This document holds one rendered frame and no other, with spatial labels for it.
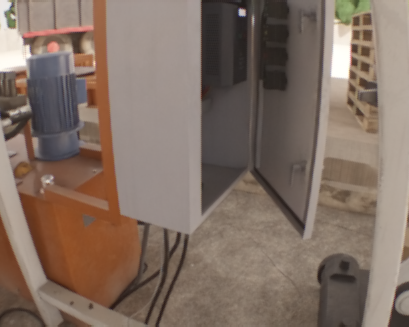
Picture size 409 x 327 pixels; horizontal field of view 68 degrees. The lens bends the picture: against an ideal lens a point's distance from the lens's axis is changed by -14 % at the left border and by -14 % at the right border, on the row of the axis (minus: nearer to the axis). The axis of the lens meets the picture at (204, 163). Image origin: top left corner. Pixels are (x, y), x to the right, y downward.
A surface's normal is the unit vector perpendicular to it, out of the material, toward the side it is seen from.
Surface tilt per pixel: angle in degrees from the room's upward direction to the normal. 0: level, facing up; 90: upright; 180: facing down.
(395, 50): 93
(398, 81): 93
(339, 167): 90
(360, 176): 90
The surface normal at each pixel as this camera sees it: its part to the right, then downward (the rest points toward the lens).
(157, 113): -0.43, 0.34
